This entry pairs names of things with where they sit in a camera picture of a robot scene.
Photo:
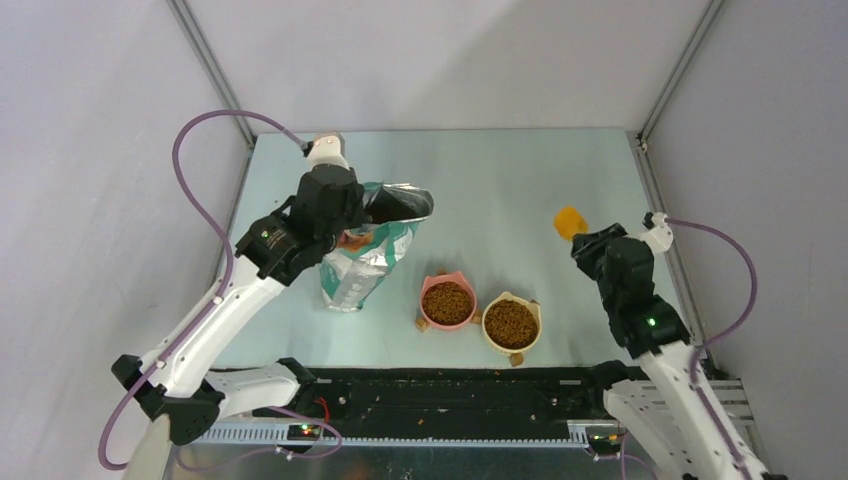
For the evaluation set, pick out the pink cat-ear pet bowl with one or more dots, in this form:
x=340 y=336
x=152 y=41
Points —
x=423 y=323

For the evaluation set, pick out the yellow cat-ear pet bowl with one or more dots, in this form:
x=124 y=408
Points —
x=515 y=357

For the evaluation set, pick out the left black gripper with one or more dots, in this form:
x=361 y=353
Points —
x=358 y=214

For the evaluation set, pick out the aluminium frame rail base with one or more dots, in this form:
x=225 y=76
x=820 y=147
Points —
x=264 y=429

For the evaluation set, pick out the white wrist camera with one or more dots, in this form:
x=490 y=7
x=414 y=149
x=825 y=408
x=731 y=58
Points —
x=326 y=149
x=658 y=234

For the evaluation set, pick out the corner aluminium post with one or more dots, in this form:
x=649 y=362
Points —
x=685 y=60
x=199 y=44

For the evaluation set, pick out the kibble in yellow bowl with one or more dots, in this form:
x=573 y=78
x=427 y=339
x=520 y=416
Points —
x=510 y=325

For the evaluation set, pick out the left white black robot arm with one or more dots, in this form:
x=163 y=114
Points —
x=176 y=380

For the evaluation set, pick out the kibble in pink bowl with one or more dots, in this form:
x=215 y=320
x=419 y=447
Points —
x=447 y=303

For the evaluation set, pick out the orange plastic food scoop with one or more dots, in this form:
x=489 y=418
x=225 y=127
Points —
x=569 y=223

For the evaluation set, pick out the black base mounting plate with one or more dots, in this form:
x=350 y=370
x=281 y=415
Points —
x=444 y=404

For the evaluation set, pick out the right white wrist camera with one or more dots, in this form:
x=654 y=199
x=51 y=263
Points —
x=658 y=234

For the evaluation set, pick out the left corner aluminium post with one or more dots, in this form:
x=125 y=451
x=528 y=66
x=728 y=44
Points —
x=199 y=44

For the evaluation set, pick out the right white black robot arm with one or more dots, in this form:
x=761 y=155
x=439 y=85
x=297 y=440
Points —
x=693 y=437

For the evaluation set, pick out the green dog food bag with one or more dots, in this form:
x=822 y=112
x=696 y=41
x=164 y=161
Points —
x=368 y=254

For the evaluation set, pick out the right corner aluminium post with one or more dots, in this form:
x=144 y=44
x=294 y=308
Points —
x=685 y=60

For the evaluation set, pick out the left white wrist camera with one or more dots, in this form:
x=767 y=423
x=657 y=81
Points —
x=326 y=149

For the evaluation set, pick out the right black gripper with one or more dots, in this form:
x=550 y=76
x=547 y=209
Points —
x=585 y=246

